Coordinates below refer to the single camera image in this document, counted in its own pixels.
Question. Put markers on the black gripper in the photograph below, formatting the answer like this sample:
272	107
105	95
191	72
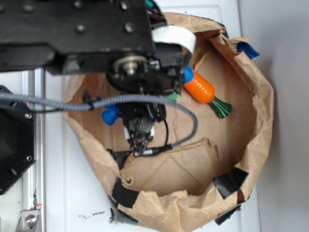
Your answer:
159	75

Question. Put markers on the orange toy carrot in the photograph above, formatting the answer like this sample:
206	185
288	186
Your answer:
204	92

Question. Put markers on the metal corner bracket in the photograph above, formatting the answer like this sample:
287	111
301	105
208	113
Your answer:
29	221

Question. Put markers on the brown paper bag bin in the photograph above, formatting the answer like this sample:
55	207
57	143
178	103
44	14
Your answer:
184	188

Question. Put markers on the aluminium extrusion rail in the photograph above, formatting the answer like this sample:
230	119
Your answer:
33	180

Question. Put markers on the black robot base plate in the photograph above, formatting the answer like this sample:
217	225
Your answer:
17	137

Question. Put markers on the blue toy bottle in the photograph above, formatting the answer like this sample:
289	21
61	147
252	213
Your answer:
111	114

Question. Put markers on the green wooden wedge block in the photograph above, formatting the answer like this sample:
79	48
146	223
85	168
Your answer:
173	96

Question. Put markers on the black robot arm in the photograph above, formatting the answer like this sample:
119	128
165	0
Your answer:
128	40

